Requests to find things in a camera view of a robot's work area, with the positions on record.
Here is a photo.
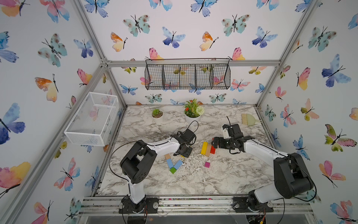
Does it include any light blue block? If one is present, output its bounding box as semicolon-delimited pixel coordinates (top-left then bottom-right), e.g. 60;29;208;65
174;160;183;170
166;158;174;169

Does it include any green cube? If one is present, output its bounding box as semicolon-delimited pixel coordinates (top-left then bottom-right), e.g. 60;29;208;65
170;167;177;174

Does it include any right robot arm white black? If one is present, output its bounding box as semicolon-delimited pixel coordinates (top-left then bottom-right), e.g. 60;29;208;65
211;124;316;212

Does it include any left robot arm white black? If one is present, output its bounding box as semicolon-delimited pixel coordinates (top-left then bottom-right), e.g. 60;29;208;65
120;129;196;214

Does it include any red block long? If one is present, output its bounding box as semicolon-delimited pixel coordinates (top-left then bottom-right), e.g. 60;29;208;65
210;146;216;154

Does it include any flowering potted plant white pot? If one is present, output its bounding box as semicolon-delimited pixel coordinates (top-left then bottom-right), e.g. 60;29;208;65
184;99;205;124

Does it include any small green potted plant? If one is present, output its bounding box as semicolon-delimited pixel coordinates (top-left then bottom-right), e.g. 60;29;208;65
151;108;164;122

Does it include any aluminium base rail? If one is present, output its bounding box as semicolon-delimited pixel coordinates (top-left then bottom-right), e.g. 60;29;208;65
79;195;313;217

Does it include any black wire wall basket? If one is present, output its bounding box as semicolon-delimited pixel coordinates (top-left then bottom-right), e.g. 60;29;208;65
141;58;231;91

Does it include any white mesh wall basket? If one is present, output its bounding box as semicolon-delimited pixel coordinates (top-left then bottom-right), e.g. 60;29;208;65
64;92;119;147

